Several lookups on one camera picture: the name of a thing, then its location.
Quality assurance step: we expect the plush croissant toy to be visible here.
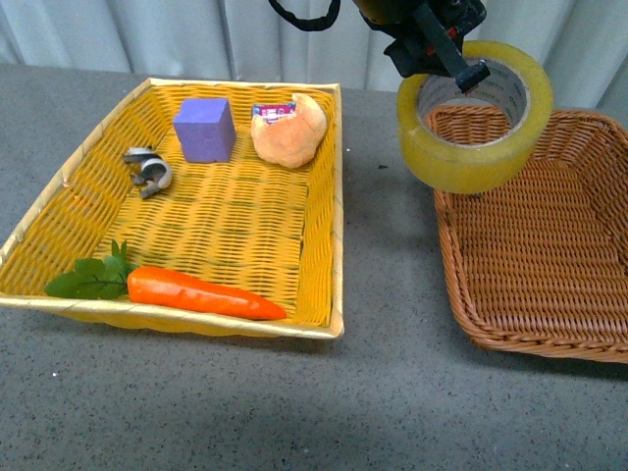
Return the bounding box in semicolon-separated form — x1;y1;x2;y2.
250;93;328;169

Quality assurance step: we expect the yellow packing tape roll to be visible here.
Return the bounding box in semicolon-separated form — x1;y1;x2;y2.
396;40;553;194

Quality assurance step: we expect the black cable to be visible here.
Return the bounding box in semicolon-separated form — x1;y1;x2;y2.
267;0;341;32

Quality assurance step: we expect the brown wicker basket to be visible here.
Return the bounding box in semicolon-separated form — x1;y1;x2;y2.
434;110;627;363

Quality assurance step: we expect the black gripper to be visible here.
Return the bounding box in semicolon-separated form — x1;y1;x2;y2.
355;0;491;93

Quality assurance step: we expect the purple foam block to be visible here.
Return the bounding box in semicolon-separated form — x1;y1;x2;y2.
173;98;236;164

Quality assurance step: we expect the yellow woven basket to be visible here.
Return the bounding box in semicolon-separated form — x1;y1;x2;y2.
1;78;344;340

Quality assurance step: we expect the white curtain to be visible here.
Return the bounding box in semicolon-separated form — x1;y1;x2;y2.
1;1;627;114

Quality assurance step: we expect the grey white toy animal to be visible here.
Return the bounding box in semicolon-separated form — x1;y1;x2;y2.
123;147;173;200

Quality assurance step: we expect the orange toy carrot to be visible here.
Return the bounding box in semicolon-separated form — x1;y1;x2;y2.
44;241;288;321

